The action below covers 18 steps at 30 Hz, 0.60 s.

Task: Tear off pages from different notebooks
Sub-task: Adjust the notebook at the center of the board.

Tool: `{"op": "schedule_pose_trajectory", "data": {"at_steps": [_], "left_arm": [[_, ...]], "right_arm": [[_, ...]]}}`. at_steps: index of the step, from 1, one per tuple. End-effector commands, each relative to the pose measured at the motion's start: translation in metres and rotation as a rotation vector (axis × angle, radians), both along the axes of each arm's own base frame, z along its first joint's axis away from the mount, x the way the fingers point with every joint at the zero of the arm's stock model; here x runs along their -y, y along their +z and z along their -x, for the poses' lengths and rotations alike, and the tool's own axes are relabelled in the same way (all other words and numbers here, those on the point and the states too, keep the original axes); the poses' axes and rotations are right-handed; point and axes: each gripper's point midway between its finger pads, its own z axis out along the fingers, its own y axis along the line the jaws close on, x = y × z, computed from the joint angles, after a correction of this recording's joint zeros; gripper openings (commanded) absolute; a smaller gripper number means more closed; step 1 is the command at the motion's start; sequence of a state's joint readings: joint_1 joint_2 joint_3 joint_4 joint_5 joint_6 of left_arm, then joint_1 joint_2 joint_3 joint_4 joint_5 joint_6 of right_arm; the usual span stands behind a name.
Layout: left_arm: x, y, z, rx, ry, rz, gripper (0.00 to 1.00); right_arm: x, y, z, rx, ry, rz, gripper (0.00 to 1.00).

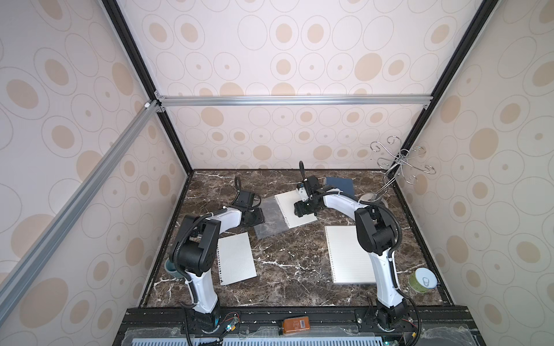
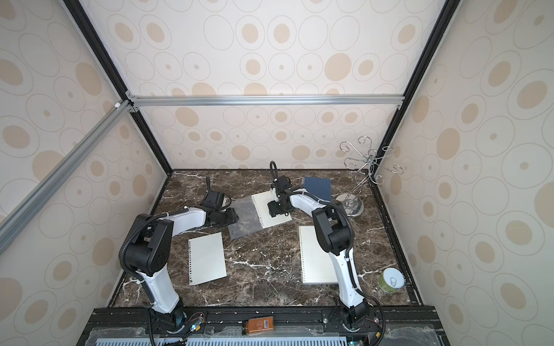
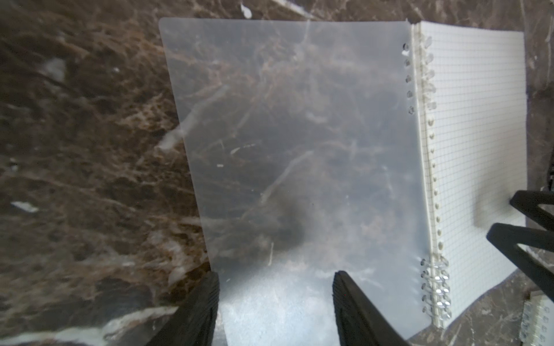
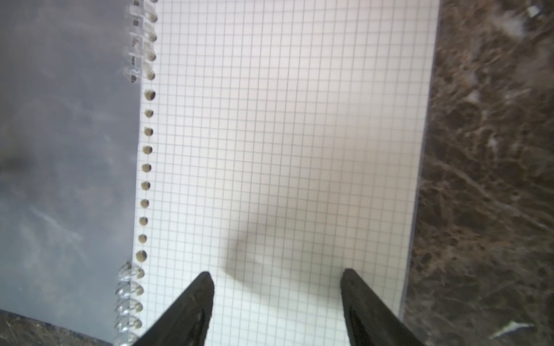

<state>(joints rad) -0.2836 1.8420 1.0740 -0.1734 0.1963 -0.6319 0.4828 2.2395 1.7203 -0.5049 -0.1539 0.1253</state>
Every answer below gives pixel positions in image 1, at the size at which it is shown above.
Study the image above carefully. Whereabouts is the small grid spiral notebook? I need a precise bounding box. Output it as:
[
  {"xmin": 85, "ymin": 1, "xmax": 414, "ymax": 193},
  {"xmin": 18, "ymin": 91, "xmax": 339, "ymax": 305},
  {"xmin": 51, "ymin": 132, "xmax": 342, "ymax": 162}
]
[{"xmin": 254, "ymin": 190, "xmax": 317, "ymax": 239}]

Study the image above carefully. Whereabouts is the torn grid paper page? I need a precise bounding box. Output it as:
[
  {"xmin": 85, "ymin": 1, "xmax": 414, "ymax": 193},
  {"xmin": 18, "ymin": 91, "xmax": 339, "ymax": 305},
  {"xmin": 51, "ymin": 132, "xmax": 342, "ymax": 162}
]
[{"xmin": 217, "ymin": 233, "xmax": 257, "ymax": 285}]

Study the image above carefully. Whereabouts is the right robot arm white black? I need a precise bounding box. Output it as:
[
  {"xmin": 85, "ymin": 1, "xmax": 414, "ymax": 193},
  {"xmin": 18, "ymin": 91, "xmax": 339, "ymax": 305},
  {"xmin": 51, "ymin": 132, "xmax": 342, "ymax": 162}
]
[{"xmin": 294, "ymin": 176, "xmax": 408, "ymax": 331}]

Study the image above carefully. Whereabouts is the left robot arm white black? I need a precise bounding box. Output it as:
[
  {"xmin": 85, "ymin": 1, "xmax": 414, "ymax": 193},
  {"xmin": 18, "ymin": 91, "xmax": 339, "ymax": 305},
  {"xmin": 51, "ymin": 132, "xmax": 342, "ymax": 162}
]
[{"xmin": 167, "ymin": 190, "xmax": 265, "ymax": 326}]

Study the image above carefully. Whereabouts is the blue spiral notebook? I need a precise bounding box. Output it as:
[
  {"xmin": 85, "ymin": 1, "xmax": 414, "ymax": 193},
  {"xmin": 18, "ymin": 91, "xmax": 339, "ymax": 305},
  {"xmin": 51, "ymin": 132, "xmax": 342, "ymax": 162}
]
[{"xmin": 325, "ymin": 177, "xmax": 356, "ymax": 200}]

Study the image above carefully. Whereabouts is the large lined spiral notebook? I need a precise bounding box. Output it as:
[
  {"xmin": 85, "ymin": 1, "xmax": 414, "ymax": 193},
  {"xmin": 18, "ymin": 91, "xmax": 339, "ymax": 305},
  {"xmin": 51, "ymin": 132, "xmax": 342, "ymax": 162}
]
[{"xmin": 325, "ymin": 226, "xmax": 376, "ymax": 285}]

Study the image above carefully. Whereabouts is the chrome hook stand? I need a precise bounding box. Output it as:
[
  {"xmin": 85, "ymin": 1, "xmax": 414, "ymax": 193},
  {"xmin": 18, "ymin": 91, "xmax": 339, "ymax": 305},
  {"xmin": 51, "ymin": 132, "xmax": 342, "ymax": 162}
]
[{"xmin": 359, "ymin": 136, "xmax": 437, "ymax": 205}]

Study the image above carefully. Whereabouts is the teal ceramic cup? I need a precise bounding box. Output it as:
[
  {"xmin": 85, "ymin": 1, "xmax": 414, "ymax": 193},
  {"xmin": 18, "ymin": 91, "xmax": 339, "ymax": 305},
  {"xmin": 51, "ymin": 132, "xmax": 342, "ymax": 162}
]
[{"xmin": 164, "ymin": 259, "xmax": 179, "ymax": 278}]

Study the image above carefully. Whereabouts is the orange electronic module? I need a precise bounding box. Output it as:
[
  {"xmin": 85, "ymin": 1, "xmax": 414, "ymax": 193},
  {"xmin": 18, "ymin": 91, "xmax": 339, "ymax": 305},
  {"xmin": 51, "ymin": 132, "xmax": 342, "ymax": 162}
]
[{"xmin": 281, "ymin": 316, "xmax": 311, "ymax": 335}]

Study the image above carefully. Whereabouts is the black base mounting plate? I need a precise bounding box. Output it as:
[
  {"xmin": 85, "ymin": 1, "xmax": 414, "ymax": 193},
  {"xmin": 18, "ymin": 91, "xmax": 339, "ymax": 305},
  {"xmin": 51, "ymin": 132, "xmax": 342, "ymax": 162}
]
[{"xmin": 114, "ymin": 306, "xmax": 485, "ymax": 345}]

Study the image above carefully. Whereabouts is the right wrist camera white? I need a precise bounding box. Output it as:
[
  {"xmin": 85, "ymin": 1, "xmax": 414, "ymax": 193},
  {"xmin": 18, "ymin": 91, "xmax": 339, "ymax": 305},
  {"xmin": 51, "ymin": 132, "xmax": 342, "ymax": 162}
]
[{"xmin": 297, "ymin": 183, "xmax": 309, "ymax": 201}]

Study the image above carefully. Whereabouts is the horizontal aluminium rail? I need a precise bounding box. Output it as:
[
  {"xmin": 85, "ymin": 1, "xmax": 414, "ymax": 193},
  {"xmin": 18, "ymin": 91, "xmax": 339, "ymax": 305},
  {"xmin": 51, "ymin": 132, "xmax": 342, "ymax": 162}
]
[{"xmin": 160, "ymin": 94, "xmax": 433, "ymax": 107}]

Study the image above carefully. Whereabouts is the diagonal aluminium rail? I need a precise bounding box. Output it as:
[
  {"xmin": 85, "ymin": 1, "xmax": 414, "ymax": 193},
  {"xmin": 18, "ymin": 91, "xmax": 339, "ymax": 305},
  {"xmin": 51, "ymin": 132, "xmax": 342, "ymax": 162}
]
[{"xmin": 1, "ymin": 99, "xmax": 161, "ymax": 323}]

